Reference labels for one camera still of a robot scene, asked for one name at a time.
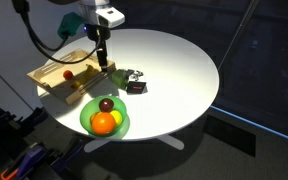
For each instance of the red toy strawberry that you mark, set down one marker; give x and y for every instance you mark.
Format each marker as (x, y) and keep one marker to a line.
(68, 75)

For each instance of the yellow toy lemon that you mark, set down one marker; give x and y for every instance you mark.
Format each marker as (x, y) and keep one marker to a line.
(117, 116)

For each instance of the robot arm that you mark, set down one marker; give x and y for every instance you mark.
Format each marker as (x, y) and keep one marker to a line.
(99, 17)

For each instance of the green plastic bowl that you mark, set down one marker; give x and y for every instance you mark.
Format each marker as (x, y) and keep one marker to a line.
(92, 107)

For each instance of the green cube block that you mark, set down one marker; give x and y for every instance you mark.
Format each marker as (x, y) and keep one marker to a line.
(119, 78)

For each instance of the dark purple toy plum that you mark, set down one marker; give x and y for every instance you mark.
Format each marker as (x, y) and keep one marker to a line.
(106, 105)

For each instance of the white round table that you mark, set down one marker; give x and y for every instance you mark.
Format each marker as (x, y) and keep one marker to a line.
(182, 82)

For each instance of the yellow toy banana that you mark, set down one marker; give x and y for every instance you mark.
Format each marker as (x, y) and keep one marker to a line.
(84, 78)

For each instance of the orange toy fruit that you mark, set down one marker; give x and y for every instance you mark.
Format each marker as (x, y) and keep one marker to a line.
(102, 123)

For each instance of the wooden tray box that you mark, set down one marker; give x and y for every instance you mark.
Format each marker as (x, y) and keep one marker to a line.
(70, 81)

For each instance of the black white square plush toy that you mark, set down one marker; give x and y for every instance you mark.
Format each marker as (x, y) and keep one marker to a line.
(135, 81)

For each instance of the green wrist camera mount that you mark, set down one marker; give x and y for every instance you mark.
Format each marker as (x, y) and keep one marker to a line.
(69, 25)

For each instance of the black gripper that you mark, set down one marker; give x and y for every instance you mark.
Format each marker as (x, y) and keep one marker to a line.
(99, 35)

